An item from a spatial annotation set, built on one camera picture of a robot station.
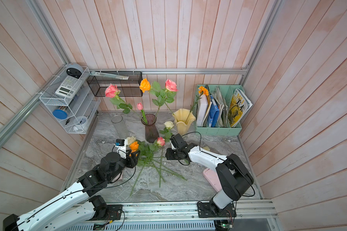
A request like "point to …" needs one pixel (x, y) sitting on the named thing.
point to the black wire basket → (130, 87)
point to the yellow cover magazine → (239, 105)
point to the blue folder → (213, 117)
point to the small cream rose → (168, 124)
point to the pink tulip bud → (140, 107)
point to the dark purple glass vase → (151, 132)
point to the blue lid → (60, 114)
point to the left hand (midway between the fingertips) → (135, 152)
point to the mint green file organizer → (234, 130)
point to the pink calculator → (213, 178)
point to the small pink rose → (161, 142)
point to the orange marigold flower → (202, 90)
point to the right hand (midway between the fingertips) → (167, 154)
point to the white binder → (202, 105)
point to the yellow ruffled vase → (183, 118)
